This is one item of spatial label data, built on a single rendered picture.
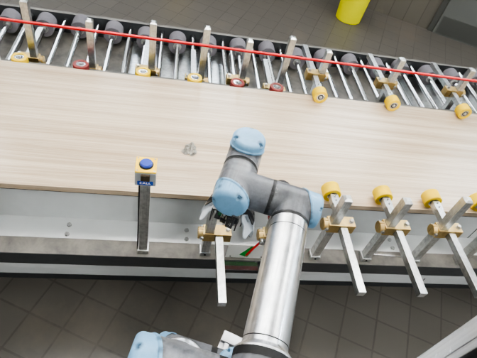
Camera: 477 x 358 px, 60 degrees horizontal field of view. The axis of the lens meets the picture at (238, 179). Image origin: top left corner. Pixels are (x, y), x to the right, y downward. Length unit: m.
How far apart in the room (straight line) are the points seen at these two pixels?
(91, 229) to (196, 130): 0.67
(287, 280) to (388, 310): 2.17
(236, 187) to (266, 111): 1.47
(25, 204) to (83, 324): 0.77
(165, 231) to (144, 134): 0.46
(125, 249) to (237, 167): 1.06
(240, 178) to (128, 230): 1.21
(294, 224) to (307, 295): 1.91
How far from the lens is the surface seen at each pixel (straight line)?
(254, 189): 0.83
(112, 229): 1.99
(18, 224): 2.06
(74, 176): 1.82
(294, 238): 0.78
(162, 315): 2.46
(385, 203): 1.96
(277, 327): 0.69
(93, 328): 2.45
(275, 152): 2.03
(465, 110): 2.86
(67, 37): 3.01
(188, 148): 1.92
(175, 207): 1.92
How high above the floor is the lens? 2.25
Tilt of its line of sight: 47 degrees down
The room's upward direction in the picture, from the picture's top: 16 degrees clockwise
